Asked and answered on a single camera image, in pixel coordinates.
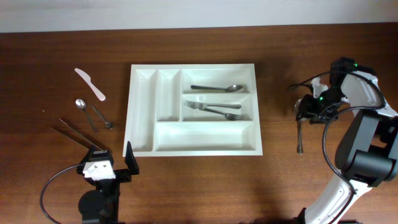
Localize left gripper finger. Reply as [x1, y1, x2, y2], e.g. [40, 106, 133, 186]
[124, 141, 139, 175]
[88, 145, 108, 159]

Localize steel tweezers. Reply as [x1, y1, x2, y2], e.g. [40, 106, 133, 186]
[52, 118, 103, 151]

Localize steel tablespoon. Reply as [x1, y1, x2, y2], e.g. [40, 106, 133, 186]
[190, 85, 244, 93]
[294, 99, 303, 155]

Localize steel fork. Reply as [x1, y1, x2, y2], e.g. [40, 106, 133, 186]
[184, 101, 241, 110]
[203, 108, 246, 121]

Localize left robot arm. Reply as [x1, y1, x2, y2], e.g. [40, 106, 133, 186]
[76, 142, 139, 223]

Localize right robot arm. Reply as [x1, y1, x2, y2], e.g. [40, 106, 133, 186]
[294, 57, 397, 224]

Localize small dark teaspoon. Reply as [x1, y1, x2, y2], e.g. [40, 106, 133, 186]
[90, 105, 113, 129]

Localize small steel teaspoon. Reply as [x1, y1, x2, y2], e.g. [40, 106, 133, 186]
[75, 99, 98, 133]

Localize pink plastic knife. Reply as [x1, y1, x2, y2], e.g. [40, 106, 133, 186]
[74, 68, 106, 101]

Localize white plastic cutlery tray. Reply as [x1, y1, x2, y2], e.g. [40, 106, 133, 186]
[124, 63, 262, 157]

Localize right black cable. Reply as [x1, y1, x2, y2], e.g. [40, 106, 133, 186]
[287, 70, 388, 224]

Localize black cable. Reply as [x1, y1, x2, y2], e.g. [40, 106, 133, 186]
[39, 164, 83, 224]
[287, 70, 388, 224]

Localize left black cable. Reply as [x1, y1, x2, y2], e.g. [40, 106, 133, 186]
[39, 164, 83, 224]

